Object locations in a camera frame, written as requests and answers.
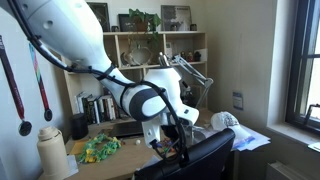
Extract silver articulated desk lamp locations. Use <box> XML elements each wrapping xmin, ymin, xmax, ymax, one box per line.
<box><xmin>159</xmin><ymin>52</ymin><xmax>214</xmax><ymax>109</ymax></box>

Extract black cylindrical speaker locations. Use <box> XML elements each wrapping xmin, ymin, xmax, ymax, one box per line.
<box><xmin>71</xmin><ymin>113</ymin><xmax>88</xmax><ymax>140</ymax></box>

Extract medal with ribbon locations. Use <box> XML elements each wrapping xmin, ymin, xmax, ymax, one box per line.
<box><xmin>0</xmin><ymin>35</ymin><xmax>32</xmax><ymax>136</ymax></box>
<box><xmin>29</xmin><ymin>44</ymin><xmax>53</xmax><ymax>121</ymax></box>

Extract right medal with ribbon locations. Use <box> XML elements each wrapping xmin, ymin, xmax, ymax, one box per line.
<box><xmin>29</xmin><ymin>44</ymin><xmax>53</xmax><ymax>121</ymax></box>

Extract cream insulated water bottle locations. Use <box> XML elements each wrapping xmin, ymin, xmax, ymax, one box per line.
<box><xmin>37</xmin><ymin>126</ymin><xmax>69</xmax><ymax>180</ymax></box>

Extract white printed paper sheet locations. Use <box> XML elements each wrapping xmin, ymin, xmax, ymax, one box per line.
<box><xmin>67</xmin><ymin>155</ymin><xmax>79</xmax><ymax>176</ymax></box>

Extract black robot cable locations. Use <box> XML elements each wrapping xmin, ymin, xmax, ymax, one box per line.
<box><xmin>6</xmin><ymin>0</ymin><xmax>190</xmax><ymax>168</ymax></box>

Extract left framed picture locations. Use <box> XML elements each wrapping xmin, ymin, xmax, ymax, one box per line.
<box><xmin>88</xmin><ymin>2</ymin><xmax>110</xmax><ymax>32</ymax></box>

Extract small colourful toy pieces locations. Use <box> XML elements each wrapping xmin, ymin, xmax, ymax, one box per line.
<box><xmin>157</xmin><ymin>140</ymin><xmax>173</xmax><ymax>151</ymax></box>

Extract middle small framed picture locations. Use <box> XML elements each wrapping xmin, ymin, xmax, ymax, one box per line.
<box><xmin>118</xmin><ymin>14</ymin><xmax>135</xmax><ymax>32</ymax></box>

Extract row of books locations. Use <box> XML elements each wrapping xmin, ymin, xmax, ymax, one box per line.
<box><xmin>74</xmin><ymin>91</ymin><xmax>121</xmax><ymax>124</ymax></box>

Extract left medal with ribbon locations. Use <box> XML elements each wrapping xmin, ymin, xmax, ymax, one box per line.
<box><xmin>0</xmin><ymin>35</ymin><xmax>32</xmax><ymax>136</ymax></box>

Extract green yellow fabric lei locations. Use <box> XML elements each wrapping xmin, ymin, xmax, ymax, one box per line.
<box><xmin>79</xmin><ymin>133</ymin><xmax>122</xmax><ymax>163</ymax></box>

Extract stack of white papers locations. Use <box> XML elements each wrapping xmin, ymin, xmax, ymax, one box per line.
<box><xmin>233</xmin><ymin>125</ymin><xmax>270</xmax><ymax>151</ymax></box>

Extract right framed picture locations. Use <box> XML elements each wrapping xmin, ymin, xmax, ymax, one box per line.
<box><xmin>161</xmin><ymin>5</ymin><xmax>192</xmax><ymax>31</ymax></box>

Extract black window frame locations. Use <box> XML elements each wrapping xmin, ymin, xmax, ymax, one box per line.
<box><xmin>285</xmin><ymin>0</ymin><xmax>320</xmax><ymax>135</ymax></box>

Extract black laptop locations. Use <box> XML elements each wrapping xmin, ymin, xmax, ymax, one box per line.
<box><xmin>109</xmin><ymin>121</ymin><xmax>143</xmax><ymax>138</ymax></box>

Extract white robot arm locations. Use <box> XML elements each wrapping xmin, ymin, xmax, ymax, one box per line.
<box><xmin>1</xmin><ymin>0</ymin><xmax>199</xmax><ymax>148</ymax></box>

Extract potted green plant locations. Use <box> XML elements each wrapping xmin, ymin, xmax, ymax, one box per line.
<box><xmin>129</xmin><ymin>9</ymin><xmax>162</xmax><ymax>42</ymax></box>

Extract wooden bookshelf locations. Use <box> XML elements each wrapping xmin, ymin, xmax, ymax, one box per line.
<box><xmin>53</xmin><ymin>31</ymin><xmax>209</xmax><ymax>125</ymax></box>

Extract black office chair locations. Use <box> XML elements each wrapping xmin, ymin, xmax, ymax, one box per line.
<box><xmin>134</xmin><ymin>128</ymin><xmax>235</xmax><ymax>180</ymax></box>

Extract wall light switch plate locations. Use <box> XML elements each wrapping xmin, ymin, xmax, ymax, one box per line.
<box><xmin>233</xmin><ymin>92</ymin><xmax>243</xmax><ymax>110</ymax></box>

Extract yellow envelope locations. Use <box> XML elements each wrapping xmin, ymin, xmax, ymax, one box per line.
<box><xmin>70</xmin><ymin>141</ymin><xmax>86</xmax><ymax>155</ymax></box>

